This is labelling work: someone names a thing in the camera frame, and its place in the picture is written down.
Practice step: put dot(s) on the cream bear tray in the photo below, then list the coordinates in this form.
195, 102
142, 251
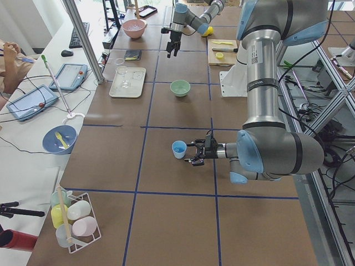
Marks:
136, 76

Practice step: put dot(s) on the grey folded cloth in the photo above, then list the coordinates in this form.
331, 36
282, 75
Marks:
132, 55

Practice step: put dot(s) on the blue teach pendant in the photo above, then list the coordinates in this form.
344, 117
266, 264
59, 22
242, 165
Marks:
70, 76
32, 103

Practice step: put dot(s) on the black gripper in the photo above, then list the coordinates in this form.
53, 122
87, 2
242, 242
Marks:
175, 36
211, 153

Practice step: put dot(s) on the blue bowl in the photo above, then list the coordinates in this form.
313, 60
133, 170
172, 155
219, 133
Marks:
51, 144

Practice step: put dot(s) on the person forearm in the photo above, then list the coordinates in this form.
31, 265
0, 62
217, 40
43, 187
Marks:
11, 75

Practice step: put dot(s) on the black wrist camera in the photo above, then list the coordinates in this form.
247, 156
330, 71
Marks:
165, 30

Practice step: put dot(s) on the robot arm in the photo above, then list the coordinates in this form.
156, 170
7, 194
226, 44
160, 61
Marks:
264, 149
182, 16

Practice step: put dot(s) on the green bowl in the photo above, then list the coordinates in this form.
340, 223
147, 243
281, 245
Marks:
180, 88

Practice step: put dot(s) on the light blue plastic cup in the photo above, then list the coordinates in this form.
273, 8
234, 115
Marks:
179, 149

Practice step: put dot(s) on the lemon half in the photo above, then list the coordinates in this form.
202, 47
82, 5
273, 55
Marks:
219, 55

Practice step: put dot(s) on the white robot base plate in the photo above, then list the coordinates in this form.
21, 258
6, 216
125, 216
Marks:
234, 82

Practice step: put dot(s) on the yellow plastic fork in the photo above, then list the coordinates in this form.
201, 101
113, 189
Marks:
60, 138

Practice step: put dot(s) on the yellow lemon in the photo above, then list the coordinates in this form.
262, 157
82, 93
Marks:
208, 32

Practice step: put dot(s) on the wooden cutting board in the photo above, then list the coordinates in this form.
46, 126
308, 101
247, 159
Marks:
229, 58

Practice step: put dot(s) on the yellow plastic knife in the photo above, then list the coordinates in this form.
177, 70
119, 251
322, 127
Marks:
224, 43

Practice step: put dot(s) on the clear wine glass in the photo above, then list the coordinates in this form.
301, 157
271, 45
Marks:
122, 71

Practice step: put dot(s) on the white wire cup rack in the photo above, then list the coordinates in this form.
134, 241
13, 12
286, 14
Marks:
74, 220

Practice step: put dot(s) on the black computer mouse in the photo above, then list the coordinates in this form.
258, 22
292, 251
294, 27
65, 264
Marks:
67, 53

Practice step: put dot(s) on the pink bowl of ice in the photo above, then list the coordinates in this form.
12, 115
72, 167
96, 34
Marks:
134, 28

